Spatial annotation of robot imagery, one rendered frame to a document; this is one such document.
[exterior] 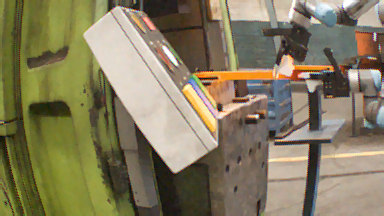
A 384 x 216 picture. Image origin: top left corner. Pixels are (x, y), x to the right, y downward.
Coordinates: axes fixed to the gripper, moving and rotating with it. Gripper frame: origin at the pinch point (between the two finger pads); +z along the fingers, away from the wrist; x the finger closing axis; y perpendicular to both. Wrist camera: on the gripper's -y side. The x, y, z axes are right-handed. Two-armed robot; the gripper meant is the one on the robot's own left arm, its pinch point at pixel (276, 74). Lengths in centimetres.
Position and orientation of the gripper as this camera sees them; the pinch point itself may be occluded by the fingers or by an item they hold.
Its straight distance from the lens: 141.6
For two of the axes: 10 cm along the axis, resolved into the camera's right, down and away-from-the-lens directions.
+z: -3.5, 8.7, 3.5
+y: 8.2, 4.7, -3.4
